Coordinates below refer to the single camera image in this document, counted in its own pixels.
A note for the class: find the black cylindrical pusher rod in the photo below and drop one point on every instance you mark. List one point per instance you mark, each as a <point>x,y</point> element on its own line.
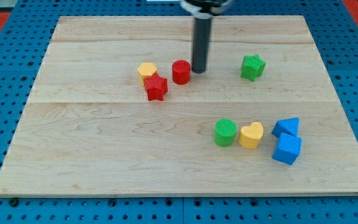
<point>200,47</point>

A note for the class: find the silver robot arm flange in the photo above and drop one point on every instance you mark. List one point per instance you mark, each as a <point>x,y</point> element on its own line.
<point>204,9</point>

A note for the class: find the yellow hexagon block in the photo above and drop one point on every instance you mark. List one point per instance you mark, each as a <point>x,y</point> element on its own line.
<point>146,70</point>

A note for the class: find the red star block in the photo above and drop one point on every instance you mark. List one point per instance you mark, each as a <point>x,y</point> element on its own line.
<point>156,87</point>

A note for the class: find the blue cube block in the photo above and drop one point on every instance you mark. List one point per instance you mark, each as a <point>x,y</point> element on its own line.
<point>288,148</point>

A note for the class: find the light wooden board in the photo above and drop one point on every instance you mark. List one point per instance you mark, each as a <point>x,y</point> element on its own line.
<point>88,129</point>

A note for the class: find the green cylinder block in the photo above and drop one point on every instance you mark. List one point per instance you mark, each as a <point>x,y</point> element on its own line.
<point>224,132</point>

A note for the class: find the blue triangle block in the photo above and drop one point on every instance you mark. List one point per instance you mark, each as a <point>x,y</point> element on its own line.
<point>288,126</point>

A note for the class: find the green star block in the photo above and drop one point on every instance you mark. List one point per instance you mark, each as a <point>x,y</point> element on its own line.
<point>252,67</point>

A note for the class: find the red cylinder block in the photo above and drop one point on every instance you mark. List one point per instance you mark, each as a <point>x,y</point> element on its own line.
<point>181,72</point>

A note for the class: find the yellow heart block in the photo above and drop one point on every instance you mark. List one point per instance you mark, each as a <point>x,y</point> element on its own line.
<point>251,135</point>

